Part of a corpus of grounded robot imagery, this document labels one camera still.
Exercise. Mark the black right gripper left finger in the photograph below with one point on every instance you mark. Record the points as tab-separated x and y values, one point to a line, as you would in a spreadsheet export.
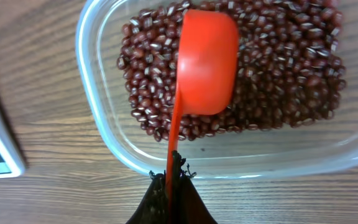
153	206

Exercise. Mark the red beans in container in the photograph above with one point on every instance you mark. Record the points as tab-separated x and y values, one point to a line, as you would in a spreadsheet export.
287	69

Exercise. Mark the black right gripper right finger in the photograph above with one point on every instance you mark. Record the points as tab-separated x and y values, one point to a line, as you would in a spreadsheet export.
187	207

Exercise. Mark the orange measuring scoop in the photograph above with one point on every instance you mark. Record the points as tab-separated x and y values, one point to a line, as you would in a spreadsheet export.
206	70

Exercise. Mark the clear plastic container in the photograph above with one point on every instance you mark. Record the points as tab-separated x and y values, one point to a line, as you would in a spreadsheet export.
325	146

